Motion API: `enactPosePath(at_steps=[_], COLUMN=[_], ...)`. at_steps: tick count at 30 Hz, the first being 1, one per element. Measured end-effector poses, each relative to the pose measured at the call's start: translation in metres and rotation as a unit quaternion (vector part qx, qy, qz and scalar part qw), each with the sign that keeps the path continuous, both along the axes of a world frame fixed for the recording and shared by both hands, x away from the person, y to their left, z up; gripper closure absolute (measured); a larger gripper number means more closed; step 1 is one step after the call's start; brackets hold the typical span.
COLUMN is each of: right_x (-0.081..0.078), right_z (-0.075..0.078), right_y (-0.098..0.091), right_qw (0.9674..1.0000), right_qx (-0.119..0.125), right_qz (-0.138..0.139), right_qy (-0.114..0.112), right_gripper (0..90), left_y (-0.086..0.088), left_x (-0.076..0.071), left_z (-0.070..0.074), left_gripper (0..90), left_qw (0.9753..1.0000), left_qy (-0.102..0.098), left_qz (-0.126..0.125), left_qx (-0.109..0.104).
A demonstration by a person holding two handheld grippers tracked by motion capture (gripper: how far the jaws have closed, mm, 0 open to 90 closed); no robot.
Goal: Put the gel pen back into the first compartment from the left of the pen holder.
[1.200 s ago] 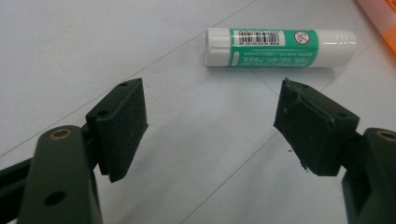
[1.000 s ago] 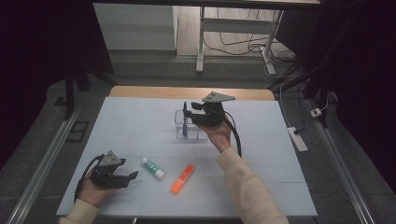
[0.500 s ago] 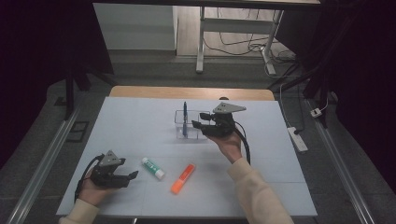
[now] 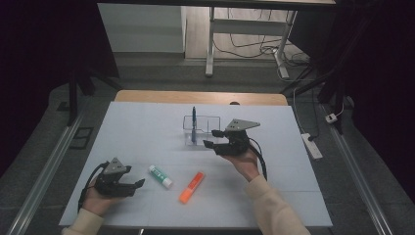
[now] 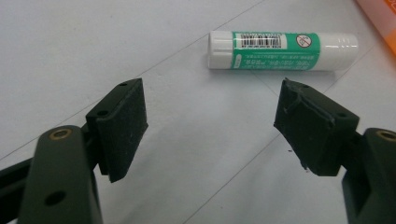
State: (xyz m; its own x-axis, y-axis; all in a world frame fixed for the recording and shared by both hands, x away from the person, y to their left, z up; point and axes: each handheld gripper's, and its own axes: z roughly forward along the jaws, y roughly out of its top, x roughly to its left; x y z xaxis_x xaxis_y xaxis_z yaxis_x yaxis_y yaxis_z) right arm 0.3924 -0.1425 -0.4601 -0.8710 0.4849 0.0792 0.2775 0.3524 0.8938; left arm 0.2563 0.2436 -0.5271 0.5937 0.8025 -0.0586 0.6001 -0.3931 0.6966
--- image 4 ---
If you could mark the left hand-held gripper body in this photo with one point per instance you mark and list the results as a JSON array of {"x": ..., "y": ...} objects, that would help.
[{"x": 111, "y": 187}]

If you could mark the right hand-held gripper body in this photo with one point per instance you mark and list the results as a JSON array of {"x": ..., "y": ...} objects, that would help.
[{"x": 236, "y": 143}]

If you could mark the clear plastic pen holder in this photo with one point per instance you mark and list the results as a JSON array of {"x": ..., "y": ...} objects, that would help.
[{"x": 208, "y": 125}]

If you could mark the green and white glue stick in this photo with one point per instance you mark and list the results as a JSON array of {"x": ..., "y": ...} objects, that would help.
[{"x": 160, "y": 176}]

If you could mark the blue pen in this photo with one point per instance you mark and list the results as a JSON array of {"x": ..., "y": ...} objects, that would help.
[{"x": 194, "y": 124}]

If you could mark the orange highlighter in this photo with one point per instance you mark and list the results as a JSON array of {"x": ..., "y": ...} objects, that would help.
[{"x": 192, "y": 187}]

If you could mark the person's left hand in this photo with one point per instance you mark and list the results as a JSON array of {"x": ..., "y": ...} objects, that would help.
[{"x": 98, "y": 202}]

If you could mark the person's right hand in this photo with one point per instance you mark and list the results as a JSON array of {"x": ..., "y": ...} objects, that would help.
[{"x": 244, "y": 166}]

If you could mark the small black round knob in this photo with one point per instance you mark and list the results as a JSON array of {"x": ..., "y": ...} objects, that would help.
[{"x": 234, "y": 103}]

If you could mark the white table mat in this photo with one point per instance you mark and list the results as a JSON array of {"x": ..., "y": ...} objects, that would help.
[{"x": 147, "y": 130}]

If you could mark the wooden table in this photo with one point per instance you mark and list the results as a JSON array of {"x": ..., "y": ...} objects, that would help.
[{"x": 182, "y": 97}]

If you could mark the white power strip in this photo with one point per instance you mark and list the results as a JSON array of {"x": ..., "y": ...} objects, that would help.
[{"x": 312, "y": 146}]

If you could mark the black metal stand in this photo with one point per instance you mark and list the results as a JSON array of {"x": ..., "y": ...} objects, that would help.
[
  {"x": 73, "y": 98},
  {"x": 339, "y": 81}
]

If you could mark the small white adapter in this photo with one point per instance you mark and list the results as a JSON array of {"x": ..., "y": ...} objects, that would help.
[{"x": 331, "y": 118}]

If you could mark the white cabinet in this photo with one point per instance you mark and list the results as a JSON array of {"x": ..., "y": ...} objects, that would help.
[{"x": 143, "y": 29}]

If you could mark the black rectangular floor frame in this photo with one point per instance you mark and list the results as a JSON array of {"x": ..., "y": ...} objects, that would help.
[{"x": 73, "y": 137}]

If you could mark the aluminium rail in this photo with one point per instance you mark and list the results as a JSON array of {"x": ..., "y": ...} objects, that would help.
[
  {"x": 359, "y": 176},
  {"x": 45, "y": 173}
]

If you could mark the white desk frame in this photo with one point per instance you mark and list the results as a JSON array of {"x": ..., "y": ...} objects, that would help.
[{"x": 248, "y": 26}]

